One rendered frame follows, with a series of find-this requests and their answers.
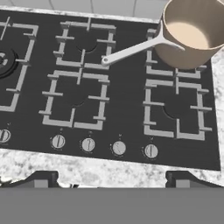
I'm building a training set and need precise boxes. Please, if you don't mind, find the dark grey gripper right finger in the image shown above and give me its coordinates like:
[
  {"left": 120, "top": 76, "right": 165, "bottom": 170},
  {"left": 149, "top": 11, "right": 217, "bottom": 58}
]
[{"left": 164, "top": 171, "right": 217, "bottom": 189}]

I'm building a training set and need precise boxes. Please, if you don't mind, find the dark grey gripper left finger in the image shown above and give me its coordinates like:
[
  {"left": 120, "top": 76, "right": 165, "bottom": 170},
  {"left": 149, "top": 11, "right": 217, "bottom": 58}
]
[{"left": 8, "top": 171, "right": 60, "bottom": 189}]

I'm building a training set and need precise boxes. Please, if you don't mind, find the round silver hob knob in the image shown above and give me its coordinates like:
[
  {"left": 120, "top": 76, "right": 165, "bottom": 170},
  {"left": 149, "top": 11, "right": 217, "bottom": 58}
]
[
  {"left": 143, "top": 143, "right": 159, "bottom": 159},
  {"left": 0, "top": 129, "right": 12, "bottom": 144},
  {"left": 111, "top": 140, "right": 128, "bottom": 157},
  {"left": 51, "top": 134, "right": 67, "bottom": 150},
  {"left": 80, "top": 137, "right": 96, "bottom": 153}
]

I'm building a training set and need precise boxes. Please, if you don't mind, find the black gas hob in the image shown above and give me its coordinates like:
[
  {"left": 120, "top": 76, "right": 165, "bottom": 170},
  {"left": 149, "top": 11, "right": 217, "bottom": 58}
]
[{"left": 0, "top": 9, "right": 222, "bottom": 172}]

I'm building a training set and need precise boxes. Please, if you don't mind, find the beige saucepan with grey handle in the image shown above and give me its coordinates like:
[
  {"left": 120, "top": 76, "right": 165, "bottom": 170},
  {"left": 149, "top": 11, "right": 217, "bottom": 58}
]
[{"left": 101, "top": 0, "right": 224, "bottom": 71}]

